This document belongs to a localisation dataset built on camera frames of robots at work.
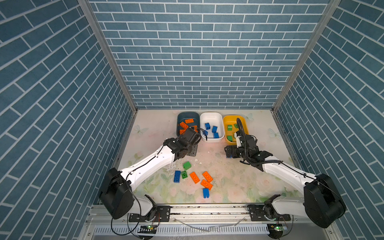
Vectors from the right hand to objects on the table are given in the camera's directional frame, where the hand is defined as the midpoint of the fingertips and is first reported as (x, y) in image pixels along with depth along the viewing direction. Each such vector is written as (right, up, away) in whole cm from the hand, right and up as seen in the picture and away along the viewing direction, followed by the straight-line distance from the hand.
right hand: (230, 146), depth 88 cm
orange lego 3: (-21, -18, -2) cm, 28 cm away
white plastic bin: (-8, +14, +24) cm, 29 cm away
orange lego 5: (-15, -21, -5) cm, 26 cm away
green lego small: (-27, -16, -2) cm, 32 cm away
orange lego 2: (-22, +11, +20) cm, 31 cm away
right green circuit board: (+19, -39, -16) cm, 46 cm away
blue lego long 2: (-31, -17, -4) cm, 36 cm away
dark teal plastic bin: (-31, +19, +22) cm, 43 cm away
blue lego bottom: (-15, -24, -9) cm, 29 cm away
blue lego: (-8, +10, +17) cm, 21 cm away
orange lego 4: (-14, -18, -2) cm, 22 cm away
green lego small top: (+9, +12, +20) cm, 25 cm away
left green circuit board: (-43, -38, -16) cm, 60 cm away
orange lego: (-27, +15, +23) cm, 39 cm away
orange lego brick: (-30, +12, +21) cm, 39 cm away
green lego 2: (-26, -12, +2) cm, 29 cm away
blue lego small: (-14, +7, +16) cm, 22 cm away
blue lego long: (-12, +11, +20) cm, 26 cm away
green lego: (+1, +4, +7) cm, 8 cm away
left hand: (-22, 0, -6) cm, 23 cm away
